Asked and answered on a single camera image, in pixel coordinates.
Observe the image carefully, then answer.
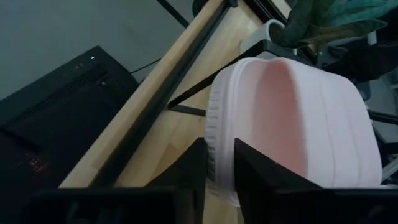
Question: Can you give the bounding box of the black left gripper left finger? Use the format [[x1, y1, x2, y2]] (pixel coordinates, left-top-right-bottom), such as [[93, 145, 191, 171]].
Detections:
[[21, 138, 208, 224]]

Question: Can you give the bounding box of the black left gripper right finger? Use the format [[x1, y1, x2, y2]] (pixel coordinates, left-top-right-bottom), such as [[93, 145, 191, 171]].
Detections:
[[233, 138, 398, 224]]

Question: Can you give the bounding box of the pink foam slide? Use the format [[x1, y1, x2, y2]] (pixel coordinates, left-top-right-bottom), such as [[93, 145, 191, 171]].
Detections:
[[203, 57, 384, 207]]

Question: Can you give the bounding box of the wooden shelf with black legs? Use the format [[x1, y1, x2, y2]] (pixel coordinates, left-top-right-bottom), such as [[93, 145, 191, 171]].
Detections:
[[167, 39, 315, 118]]

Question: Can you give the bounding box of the black computer tower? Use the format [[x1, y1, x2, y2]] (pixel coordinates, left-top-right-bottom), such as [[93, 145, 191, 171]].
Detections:
[[0, 45, 140, 190]]

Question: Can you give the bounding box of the green plant in white pot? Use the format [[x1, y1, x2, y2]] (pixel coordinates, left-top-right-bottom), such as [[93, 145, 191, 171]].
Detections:
[[239, 0, 398, 60]]

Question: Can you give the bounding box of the black aluminium table frame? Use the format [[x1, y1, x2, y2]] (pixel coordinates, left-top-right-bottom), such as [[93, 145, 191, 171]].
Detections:
[[88, 0, 315, 189]]

